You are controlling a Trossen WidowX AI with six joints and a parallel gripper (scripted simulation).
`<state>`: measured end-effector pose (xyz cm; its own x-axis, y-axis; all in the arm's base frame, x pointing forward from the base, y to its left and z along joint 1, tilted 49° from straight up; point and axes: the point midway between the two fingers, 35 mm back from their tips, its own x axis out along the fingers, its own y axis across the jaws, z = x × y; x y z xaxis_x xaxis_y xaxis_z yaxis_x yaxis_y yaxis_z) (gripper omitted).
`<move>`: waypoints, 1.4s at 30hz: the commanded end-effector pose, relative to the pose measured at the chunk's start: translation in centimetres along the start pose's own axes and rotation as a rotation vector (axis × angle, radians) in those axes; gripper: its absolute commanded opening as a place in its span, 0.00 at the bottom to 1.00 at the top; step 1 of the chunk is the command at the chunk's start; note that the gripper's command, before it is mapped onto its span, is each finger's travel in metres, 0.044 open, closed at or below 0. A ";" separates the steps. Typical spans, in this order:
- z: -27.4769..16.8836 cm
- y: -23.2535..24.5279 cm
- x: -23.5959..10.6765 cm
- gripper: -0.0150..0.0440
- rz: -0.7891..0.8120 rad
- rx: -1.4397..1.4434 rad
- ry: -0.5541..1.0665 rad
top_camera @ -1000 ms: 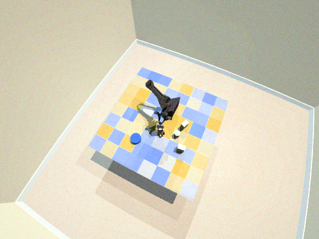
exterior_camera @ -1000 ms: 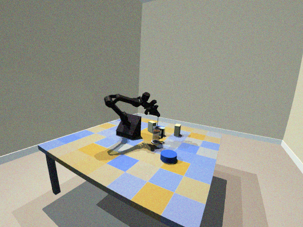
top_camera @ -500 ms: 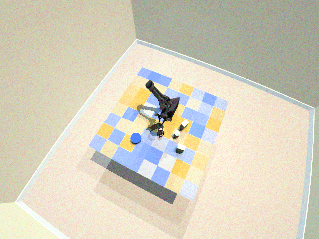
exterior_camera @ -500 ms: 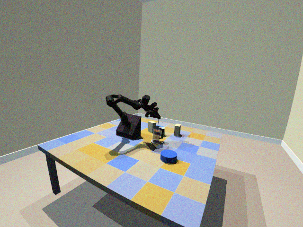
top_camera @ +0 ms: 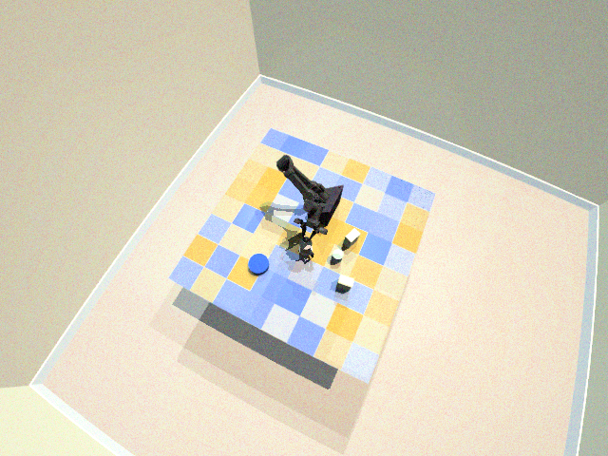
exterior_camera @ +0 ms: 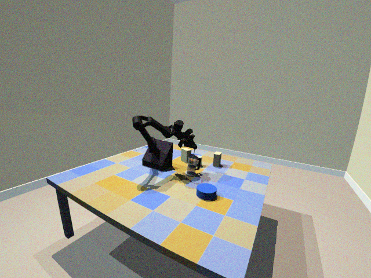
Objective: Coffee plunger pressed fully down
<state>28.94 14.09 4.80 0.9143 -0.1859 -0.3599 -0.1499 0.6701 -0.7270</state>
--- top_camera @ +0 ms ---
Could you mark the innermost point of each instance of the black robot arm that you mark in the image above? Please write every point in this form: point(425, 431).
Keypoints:
point(311, 190)

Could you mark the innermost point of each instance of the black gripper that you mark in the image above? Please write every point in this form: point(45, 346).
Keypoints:
point(304, 228)

